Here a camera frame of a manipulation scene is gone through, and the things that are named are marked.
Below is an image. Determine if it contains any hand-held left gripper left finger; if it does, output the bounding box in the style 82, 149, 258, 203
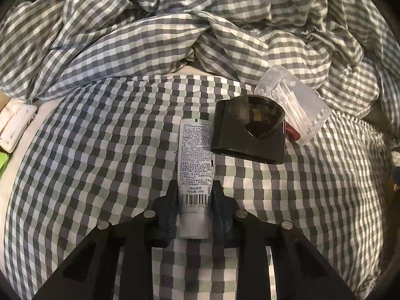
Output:
31, 180, 179, 300

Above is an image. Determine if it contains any white toothpaste tube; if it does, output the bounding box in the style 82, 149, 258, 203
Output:
176, 118, 216, 239

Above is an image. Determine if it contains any grey checked duvet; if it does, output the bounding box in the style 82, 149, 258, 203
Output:
0, 0, 400, 126

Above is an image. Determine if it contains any glossy black container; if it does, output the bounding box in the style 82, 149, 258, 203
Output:
210, 96, 287, 165

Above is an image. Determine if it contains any white pouch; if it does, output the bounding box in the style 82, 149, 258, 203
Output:
0, 100, 38, 154

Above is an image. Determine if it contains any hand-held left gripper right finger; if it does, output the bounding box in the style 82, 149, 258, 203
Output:
211, 180, 357, 300

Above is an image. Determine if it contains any cream bed sheet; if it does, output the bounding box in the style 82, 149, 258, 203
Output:
0, 98, 60, 213

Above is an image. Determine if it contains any clear cotton swab box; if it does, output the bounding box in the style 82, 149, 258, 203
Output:
253, 66, 332, 146

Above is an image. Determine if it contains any small red item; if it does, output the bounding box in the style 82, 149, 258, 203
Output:
287, 122, 301, 141

